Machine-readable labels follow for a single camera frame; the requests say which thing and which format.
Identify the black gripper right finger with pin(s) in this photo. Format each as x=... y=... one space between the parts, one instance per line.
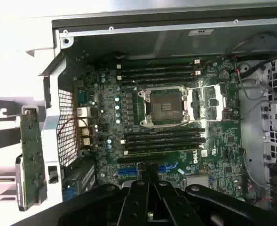
x=176 y=207

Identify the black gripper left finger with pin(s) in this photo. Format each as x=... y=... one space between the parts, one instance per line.
x=133 y=204

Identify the silver chipset heatsink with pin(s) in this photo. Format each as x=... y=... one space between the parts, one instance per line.
x=197 y=182

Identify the blue expansion slot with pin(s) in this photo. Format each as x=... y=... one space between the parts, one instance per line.
x=126 y=171

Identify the long black expansion slot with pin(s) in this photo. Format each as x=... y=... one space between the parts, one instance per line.
x=140 y=160

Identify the perforated slot cover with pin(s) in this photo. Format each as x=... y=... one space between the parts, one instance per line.
x=86 y=175

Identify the black RAM slot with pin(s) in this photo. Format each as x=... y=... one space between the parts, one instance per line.
x=164 y=131
x=157 y=63
x=157 y=82
x=157 y=69
x=164 y=136
x=157 y=75
x=164 y=142

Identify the blue card retention clip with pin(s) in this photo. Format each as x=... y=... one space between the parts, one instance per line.
x=68 y=194

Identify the silver rear port block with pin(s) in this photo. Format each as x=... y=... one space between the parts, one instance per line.
x=85 y=141
x=84 y=132
x=84 y=112
x=84 y=123

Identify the green motherboard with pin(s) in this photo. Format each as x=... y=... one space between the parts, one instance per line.
x=223 y=141

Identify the black case latch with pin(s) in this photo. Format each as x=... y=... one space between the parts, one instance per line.
x=53 y=174

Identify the CPU socket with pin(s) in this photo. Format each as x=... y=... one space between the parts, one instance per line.
x=166 y=106

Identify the open metal socket cover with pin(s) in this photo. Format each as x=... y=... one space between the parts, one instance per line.
x=220 y=94

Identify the round coin battery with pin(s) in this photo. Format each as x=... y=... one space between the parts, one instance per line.
x=224 y=75

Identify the open black PC case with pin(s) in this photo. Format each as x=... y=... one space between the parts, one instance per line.
x=171 y=44

